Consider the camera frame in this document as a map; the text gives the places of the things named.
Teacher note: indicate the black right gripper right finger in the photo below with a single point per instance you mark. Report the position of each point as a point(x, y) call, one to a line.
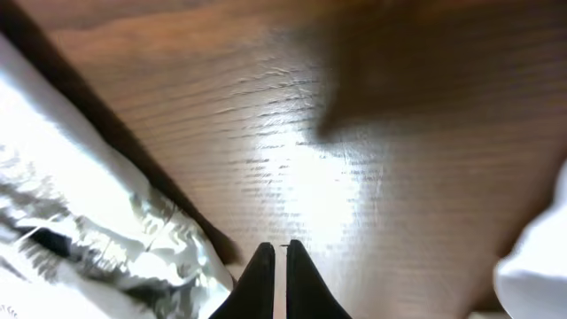
point(307, 295)

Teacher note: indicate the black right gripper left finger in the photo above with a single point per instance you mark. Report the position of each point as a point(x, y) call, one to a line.
point(253, 295)

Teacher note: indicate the white fern print cloth bag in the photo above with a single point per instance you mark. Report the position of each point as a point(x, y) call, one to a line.
point(83, 232)

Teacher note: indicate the white garment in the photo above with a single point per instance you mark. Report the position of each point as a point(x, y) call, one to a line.
point(530, 282)

